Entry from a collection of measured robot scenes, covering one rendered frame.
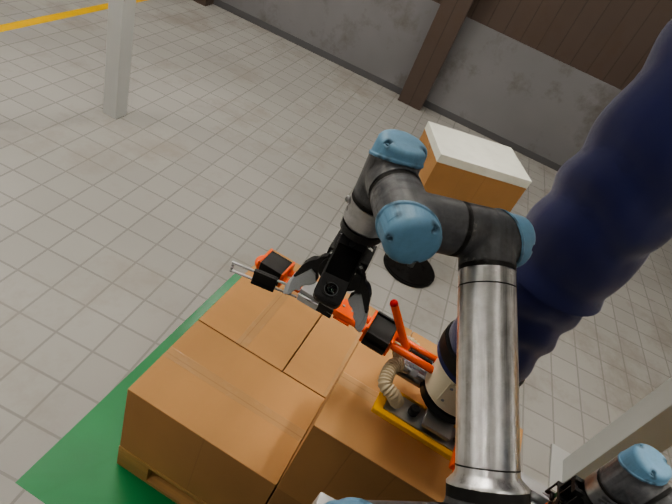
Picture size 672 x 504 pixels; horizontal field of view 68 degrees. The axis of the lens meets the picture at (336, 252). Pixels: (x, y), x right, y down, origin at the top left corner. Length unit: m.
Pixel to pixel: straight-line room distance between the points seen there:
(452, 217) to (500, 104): 5.86
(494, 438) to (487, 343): 0.11
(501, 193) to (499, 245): 2.52
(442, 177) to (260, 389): 1.67
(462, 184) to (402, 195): 2.45
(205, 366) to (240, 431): 0.28
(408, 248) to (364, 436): 0.96
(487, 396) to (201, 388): 1.41
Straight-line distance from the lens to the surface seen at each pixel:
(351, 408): 1.53
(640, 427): 2.84
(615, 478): 1.15
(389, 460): 1.50
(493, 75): 6.40
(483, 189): 3.13
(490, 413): 0.64
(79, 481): 2.35
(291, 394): 1.98
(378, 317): 1.42
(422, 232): 0.60
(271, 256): 1.44
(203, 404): 1.89
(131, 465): 2.31
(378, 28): 6.49
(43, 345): 2.69
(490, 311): 0.65
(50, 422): 2.47
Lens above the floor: 2.15
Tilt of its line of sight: 38 degrees down
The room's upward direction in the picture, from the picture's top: 25 degrees clockwise
